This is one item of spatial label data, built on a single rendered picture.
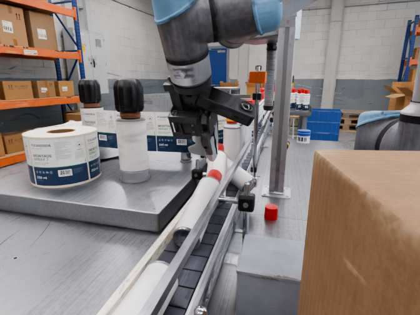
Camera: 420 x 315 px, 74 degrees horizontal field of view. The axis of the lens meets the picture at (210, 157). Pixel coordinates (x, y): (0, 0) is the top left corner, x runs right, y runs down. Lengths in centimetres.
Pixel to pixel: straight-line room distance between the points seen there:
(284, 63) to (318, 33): 769
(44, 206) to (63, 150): 16
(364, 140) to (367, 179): 53
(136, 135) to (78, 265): 37
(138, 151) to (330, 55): 780
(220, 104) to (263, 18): 16
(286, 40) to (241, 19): 39
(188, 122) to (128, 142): 31
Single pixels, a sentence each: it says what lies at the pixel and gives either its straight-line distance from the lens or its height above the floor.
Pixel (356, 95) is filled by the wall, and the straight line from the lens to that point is 849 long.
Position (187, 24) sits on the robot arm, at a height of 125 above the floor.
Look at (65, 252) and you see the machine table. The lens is 67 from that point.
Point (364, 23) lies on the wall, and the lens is 859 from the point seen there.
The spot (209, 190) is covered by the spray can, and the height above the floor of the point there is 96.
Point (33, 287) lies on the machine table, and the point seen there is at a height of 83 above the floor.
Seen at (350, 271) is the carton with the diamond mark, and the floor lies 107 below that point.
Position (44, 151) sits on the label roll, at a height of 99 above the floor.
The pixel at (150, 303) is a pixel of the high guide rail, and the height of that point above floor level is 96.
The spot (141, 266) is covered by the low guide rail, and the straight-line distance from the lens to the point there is 44.
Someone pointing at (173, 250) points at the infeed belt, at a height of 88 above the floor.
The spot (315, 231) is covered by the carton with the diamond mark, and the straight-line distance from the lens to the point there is 24.
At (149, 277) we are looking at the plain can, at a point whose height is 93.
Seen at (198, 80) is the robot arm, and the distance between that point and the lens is 49.
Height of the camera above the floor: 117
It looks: 16 degrees down
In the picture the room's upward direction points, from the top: straight up
